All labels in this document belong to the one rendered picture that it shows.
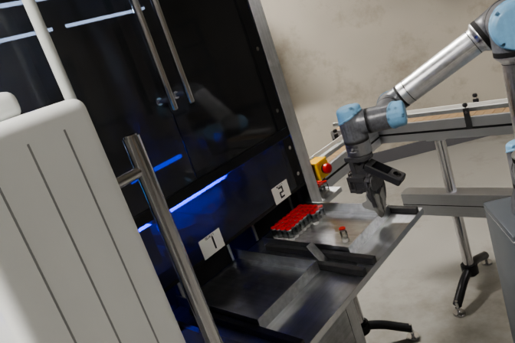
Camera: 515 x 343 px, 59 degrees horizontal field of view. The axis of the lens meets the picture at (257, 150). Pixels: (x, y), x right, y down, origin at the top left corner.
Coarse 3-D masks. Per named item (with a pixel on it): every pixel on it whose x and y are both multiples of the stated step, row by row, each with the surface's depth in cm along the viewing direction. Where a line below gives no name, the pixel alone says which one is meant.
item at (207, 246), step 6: (210, 234) 135; (216, 234) 136; (204, 240) 133; (210, 240) 134; (216, 240) 136; (222, 240) 138; (204, 246) 133; (210, 246) 134; (222, 246) 138; (204, 252) 133; (210, 252) 134
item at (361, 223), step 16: (336, 208) 161; (352, 208) 157; (320, 224) 156; (336, 224) 152; (352, 224) 149; (368, 224) 138; (272, 240) 150; (288, 240) 145; (304, 240) 149; (320, 240) 145; (336, 240) 142; (352, 240) 139
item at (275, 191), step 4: (284, 180) 159; (280, 184) 158; (284, 184) 159; (272, 188) 155; (276, 188) 156; (280, 188) 157; (284, 188) 159; (288, 188) 160; (272, 192) 154; (276, 192) 156; (284, 192) 159; (288, 192) 160; (276, 196) 156; (284, 196) 159; (276, 200) 155; (280, 200) 157; (276, 204) 155
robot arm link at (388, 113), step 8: (376, 104) 138; (384, 104) 131; (392, 104) 129; (400, 104) 128; (368, 112) 131; (376, 112) 130; (384, 112) 129; (392, 112) 128; (400, 112) 127; (368, 120) 131; (376, 120) 130; (384, 120) 129; (392, 120) 128; (400, 120) 128; (368, 128) 132; (376, 128) 131; (384, 128) 131; (392, 128) 131
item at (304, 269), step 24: (240, 264) 147; (264, 264) 142; (288, 264) 136; (312, 264) 126; (216, 288) 138; (240, 288) 133; (264, 288) 129; (288, 288) 119; (216, 312) 122; (240, 312) 121; (264, 312) 112
